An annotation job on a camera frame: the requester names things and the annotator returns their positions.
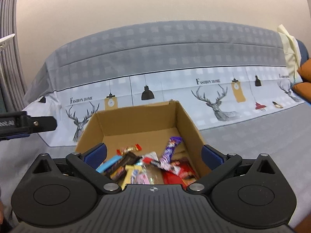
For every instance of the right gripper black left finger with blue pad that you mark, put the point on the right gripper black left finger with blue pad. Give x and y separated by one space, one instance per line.
85 165

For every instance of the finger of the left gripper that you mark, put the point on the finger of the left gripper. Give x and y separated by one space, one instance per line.
13 136

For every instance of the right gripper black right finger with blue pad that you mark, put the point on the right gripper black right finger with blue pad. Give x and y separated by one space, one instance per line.
221 166

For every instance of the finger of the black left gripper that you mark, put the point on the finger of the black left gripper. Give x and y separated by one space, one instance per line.
41 124

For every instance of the light blue snack bar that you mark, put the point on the light blue snack bar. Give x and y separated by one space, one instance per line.
108 164

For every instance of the black chocolate bar packet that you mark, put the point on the black chocolate bar packet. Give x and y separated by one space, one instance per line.
117 170

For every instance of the red coffee drink pouch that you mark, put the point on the red coffee drink pouch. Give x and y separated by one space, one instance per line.
186 176

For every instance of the yellow orange candy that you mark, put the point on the yellow orange candy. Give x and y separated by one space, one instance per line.
130 174

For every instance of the red clear candy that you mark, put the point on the red clear candy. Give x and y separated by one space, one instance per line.
128 149

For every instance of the purple cartoon snack packet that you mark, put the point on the purple cartoon snack packet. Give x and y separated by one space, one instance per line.
166 156

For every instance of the red white stick sachet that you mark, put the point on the red white stick sachet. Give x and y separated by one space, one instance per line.
152 159

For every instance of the clear pastel candy bag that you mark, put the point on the clear pastel candy bag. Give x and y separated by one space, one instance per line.
147 175

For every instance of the grey curtain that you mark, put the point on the grey curtain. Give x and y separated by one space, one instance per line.
13 85

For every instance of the brown cardboard box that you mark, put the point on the brown cardboard box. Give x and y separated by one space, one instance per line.
149 126

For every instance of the grey deer print sofa cover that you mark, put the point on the grey deer print sofa cover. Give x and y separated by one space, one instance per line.
231 79

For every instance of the orange cushion lower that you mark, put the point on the orange cushion lower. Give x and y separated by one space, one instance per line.
303 90

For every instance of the orange cushion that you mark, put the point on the orange cushion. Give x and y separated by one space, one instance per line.
303 90
305 71

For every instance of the orange cushion upper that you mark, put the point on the orange cushion upper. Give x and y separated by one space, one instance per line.
305 71

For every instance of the cream yellow cloth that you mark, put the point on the cream yellow cloth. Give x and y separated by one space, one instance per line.
292 54

